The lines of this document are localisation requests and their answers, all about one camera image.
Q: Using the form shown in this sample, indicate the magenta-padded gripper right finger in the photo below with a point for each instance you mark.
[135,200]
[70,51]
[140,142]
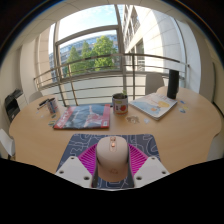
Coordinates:
[151,168]

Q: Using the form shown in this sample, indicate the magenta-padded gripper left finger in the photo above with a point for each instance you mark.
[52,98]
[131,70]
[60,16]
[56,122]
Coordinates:
[71,168]

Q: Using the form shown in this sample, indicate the beige computer mouse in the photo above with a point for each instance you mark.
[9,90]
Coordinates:
[112,156]

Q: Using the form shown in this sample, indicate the dark blue patterned mouse pad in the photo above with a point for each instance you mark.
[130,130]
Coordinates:
[80,141]

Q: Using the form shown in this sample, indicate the red and blue magazine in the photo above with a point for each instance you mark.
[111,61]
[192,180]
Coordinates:
[83,116]

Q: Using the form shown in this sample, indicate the light blue illustrated book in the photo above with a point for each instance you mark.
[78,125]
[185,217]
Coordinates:
[154,105]

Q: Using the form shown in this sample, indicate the striped mug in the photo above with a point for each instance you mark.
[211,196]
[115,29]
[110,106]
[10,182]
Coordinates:
[52,106]

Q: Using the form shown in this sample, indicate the blue round sticker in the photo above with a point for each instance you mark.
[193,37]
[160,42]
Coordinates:
[182,110]

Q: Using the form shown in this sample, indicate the white mug with red print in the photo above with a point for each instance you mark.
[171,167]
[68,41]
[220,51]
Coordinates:
[120,105]

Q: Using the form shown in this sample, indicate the white chair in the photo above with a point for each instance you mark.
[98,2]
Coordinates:
[154,83]
[35,96]
[6,141]

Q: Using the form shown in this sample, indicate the small dark stapler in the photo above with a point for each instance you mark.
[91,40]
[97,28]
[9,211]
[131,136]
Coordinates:
[43,102]

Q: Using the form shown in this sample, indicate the black and white printer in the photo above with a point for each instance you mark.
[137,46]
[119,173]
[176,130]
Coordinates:
[12,106]

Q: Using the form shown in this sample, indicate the black cylindrical tumbler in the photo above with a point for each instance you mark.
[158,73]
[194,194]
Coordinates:
[173,83]

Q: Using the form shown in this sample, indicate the metal balcony railing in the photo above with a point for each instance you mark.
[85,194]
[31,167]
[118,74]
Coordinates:
[100,74]

